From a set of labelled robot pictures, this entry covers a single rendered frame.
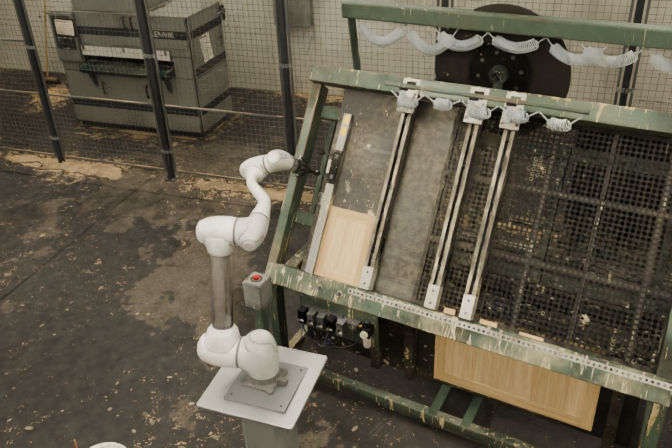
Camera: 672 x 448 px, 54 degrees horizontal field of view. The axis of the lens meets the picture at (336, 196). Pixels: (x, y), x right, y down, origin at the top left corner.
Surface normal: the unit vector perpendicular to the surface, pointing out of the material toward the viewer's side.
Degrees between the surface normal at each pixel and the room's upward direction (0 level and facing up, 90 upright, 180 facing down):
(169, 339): 0
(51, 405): 0
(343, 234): 55
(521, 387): 90
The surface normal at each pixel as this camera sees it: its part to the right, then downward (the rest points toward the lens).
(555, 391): -0.48, 0.44
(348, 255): -0.41, -0.14
